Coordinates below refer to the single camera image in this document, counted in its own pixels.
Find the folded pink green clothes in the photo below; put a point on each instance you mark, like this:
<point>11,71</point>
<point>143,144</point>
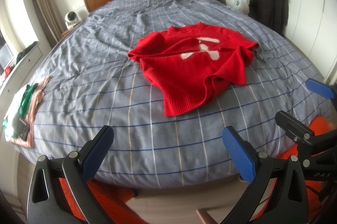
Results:
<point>25,103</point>

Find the red knit sweater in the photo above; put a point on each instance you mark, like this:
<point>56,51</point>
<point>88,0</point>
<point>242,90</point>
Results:
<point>192,65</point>

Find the grey plaid bed duvet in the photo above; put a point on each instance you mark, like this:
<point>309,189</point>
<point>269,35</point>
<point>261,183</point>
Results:
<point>94,83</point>

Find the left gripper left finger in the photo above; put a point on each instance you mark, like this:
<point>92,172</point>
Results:
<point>47,202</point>

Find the white plastic bag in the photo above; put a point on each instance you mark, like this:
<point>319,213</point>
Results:
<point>241,6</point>

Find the white round camera device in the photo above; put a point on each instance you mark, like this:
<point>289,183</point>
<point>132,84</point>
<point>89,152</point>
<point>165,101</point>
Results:
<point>71,19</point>

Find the black clothing tag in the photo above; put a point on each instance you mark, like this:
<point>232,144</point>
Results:
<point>20,126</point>

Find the beige curtain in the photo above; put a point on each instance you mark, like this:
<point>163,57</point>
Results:
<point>50,19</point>

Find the black hanging jacket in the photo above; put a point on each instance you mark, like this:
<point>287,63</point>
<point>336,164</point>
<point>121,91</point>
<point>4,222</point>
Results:
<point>273,14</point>

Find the white window side cabinet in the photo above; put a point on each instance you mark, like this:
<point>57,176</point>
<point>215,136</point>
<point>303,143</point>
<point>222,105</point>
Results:
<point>20,75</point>

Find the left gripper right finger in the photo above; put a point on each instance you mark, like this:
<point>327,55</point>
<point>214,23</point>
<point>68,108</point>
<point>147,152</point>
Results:
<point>277,190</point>

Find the white wardrobe doors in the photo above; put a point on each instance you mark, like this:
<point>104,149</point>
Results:
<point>312,29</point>

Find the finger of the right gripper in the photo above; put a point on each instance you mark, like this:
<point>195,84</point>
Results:
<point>324,90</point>
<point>307,144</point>

